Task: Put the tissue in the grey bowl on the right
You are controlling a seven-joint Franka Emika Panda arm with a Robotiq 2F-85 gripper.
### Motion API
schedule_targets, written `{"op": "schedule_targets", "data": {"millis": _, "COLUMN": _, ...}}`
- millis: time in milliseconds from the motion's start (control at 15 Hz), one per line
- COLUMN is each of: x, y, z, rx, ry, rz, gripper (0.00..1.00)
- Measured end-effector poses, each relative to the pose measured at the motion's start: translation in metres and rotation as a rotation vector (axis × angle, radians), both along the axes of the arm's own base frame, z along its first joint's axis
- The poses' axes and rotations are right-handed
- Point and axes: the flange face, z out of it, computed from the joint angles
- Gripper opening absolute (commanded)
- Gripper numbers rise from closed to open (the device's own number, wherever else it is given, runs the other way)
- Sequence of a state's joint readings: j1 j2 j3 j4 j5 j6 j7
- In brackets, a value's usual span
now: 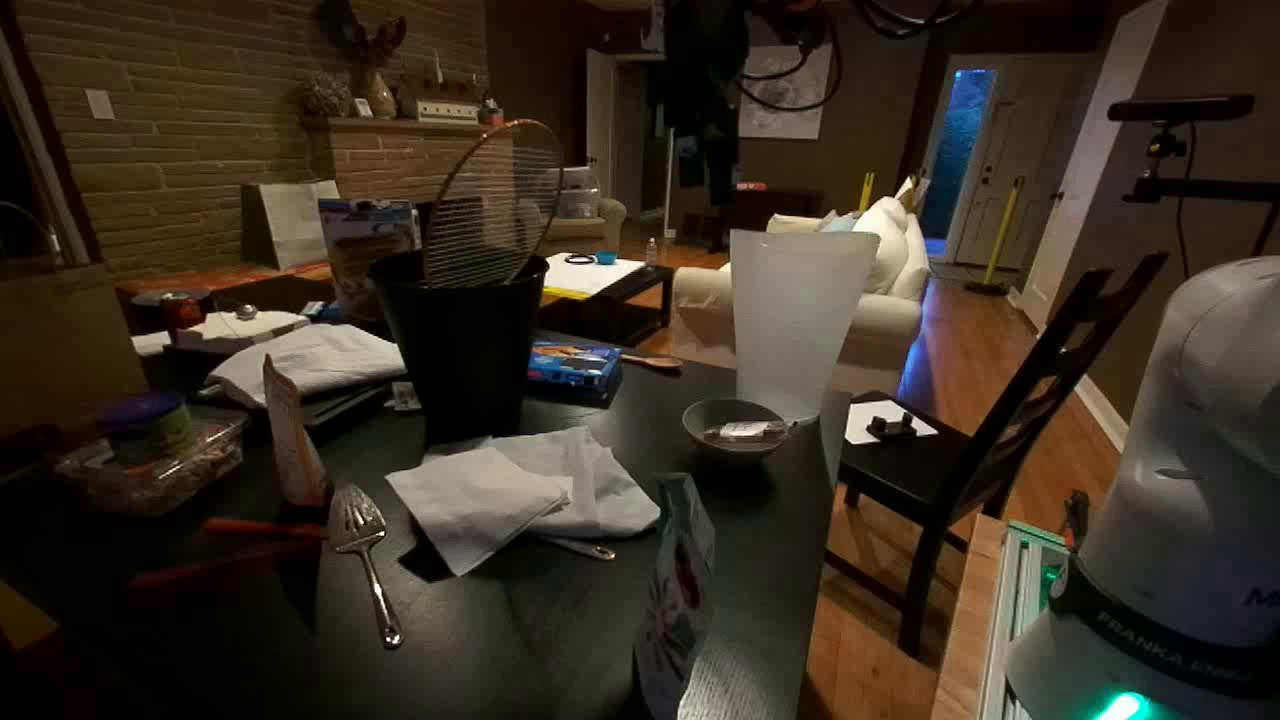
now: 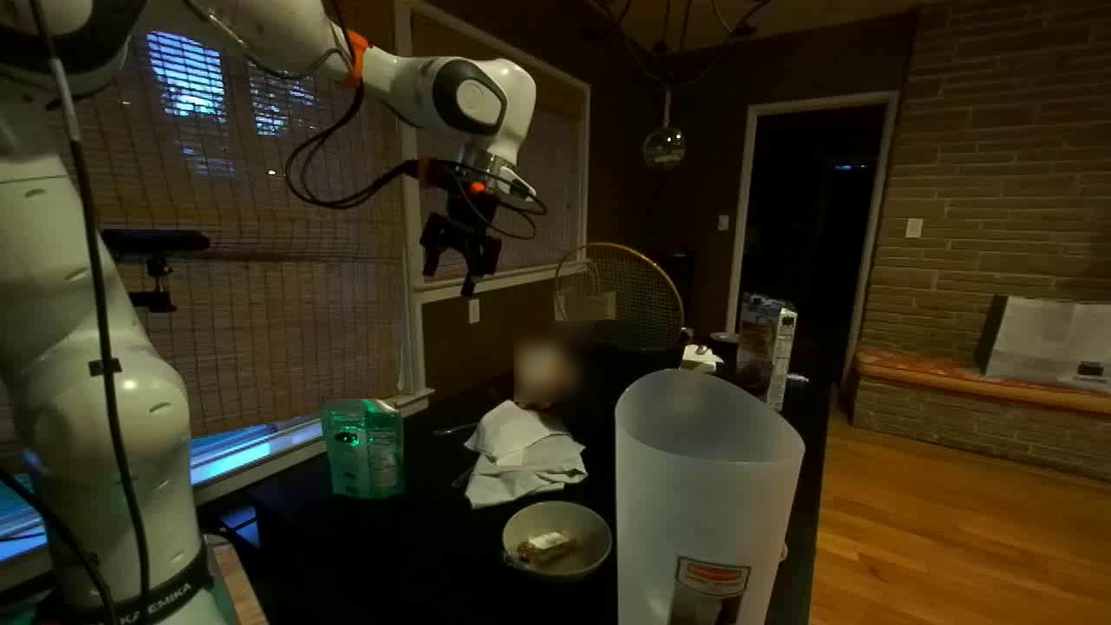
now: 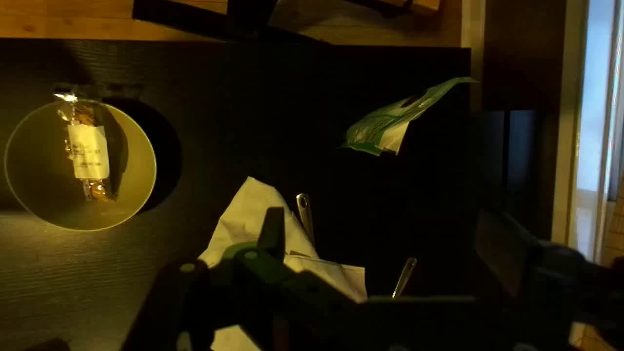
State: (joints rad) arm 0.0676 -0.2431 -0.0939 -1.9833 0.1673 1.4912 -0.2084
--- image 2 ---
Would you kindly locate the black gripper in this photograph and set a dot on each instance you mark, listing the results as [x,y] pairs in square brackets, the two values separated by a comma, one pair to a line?
[470,240]

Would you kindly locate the white cloth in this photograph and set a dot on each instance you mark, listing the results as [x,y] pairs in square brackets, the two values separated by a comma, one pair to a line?
[525,475]

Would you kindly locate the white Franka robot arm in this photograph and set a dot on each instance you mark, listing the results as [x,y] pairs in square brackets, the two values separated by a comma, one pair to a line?
[70,347]

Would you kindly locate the grey bowl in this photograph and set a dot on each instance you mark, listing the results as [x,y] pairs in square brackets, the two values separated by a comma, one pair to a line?
[583,523]

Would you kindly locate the small mesh window blind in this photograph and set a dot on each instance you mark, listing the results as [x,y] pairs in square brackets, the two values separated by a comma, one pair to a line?
[555,151]

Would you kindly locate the large mesh window blind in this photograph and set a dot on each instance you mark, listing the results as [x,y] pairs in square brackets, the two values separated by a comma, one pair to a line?
[288,299]

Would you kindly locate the small plastic snack packet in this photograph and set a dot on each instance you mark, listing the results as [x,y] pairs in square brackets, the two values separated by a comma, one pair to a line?
[366,449]

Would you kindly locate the black plastic bin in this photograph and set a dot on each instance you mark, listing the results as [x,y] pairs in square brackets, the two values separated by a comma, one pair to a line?
[604,399]

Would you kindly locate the hanging glass globe lamp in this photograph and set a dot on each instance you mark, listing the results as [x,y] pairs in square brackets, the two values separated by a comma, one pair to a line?
[663,147]

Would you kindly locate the window sill ledge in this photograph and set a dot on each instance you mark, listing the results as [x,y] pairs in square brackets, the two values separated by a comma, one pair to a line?
[254,445]

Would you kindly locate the pale food piece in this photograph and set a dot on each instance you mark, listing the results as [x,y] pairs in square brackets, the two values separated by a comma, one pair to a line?
[544,545]

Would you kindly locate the white and blue snack bag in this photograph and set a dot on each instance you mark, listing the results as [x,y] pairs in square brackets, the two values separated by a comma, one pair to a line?
[764,347]

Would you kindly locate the translucent plastic pitcher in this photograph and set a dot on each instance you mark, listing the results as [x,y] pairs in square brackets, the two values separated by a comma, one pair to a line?
[707,499]

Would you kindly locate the wooden brick bench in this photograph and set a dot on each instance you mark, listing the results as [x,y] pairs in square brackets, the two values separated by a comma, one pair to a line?
[974,384]

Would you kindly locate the white window frame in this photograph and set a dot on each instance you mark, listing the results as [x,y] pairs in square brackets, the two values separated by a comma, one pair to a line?
[407,336]

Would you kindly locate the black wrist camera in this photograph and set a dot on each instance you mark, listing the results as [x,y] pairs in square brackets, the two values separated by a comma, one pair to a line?
[489,185]

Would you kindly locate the white light switch plate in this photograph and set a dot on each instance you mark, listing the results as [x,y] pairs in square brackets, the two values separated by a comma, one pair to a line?
[724,221]
[913,228]

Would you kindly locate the white door frame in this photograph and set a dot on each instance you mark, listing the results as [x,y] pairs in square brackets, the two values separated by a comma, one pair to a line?
[739,232]

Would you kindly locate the black camera on stand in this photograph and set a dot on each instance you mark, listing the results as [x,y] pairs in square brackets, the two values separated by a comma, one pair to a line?
[150,240]

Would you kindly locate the wooden robot mount board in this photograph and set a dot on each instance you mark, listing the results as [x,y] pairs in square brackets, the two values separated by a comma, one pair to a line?
[237,585]

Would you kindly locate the leaning white picture frame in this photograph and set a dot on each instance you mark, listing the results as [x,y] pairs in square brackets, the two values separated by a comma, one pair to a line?
[1047,336]

